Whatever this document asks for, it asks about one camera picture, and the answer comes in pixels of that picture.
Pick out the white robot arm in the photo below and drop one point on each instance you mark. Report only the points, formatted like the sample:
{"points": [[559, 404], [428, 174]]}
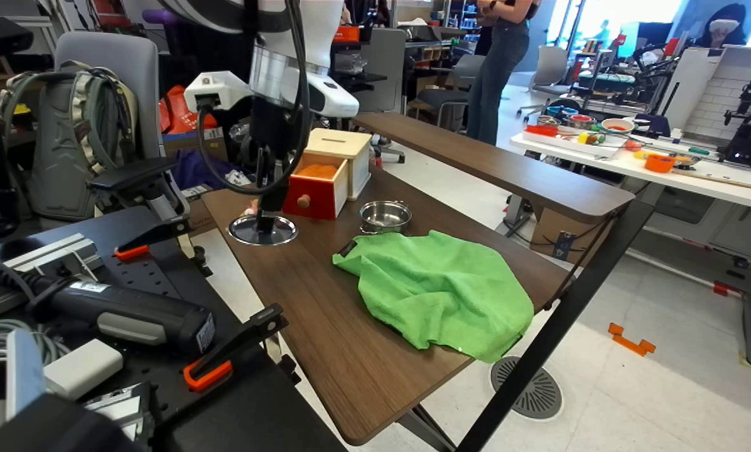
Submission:
{"points": [[307, 33]]}

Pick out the black clamp with orange grip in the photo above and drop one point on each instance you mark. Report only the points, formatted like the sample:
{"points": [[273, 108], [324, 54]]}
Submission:
{"points": [[150, 238], [231, 347]]}

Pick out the orange bowl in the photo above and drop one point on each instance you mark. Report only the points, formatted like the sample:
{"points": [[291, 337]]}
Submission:
{"points": [[543, 129]]}

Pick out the white table with toys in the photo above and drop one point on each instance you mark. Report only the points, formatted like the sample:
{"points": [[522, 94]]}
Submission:
{"points": [[708, 175]]}

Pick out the black perforated mounting board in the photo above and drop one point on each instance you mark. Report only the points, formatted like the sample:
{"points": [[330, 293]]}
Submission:
{"points": [[250, 416]]}

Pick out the silver metal bowl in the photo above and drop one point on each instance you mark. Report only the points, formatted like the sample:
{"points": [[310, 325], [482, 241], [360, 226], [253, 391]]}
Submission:
{"points": [[261, 234]]}

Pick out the wooden drawer with orange front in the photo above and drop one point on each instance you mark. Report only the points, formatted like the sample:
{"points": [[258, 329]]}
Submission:
{"points": [[315, 192]]}

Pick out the green microfibre cloth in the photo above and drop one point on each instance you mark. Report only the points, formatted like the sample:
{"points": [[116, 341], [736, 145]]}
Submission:
{"points": [[440, 288]]}

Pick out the round floor drain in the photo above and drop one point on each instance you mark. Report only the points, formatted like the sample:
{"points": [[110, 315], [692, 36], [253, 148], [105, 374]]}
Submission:
{"points": [[537, 391]]}

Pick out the orange cup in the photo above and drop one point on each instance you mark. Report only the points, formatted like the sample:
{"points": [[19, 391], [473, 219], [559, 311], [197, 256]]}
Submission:
{"points": [[658, 163]]}

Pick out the aluminium rail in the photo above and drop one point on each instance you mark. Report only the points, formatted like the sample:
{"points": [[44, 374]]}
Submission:
{"points": [[31, 259]]}

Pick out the small steel pot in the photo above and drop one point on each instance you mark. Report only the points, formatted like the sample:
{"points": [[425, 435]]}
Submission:
{"points": [[384, 216]]}

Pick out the black cylindrical device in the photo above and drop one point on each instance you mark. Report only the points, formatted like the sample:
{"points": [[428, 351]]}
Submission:
{"points": [[132, 315]]}

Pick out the grey high-back chair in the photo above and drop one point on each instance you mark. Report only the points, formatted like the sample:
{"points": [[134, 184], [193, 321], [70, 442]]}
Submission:
{"points": [[132, 66]]}

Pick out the long brown table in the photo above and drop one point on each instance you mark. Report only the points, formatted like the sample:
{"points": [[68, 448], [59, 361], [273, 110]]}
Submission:
{"points": [[508, 163]]}

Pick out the white power adapter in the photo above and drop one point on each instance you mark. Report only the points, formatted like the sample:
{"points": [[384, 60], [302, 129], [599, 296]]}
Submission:
{"points": [[83, 367]]}

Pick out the grey backpack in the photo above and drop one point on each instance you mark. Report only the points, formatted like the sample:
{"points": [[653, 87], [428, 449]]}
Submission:
{"points": [[61, 141]]}

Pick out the orange bag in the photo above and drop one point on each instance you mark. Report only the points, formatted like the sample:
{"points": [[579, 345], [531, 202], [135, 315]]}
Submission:
{"points": [[177, 113]]}

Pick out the cardboard box under table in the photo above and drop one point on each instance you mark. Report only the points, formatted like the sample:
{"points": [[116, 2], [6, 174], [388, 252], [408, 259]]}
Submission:
{"points": [[562, 232]]}

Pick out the white backboard panel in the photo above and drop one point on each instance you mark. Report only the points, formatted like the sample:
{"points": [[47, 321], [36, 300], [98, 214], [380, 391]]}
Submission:
{"points": [[708, 84]]}

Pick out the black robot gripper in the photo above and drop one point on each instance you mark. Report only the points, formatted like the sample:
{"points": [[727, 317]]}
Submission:
{"points": [[272, 139]]}

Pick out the standing person in jeans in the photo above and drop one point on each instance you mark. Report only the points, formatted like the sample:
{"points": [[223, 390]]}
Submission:
{"points": [[494, 66]]}

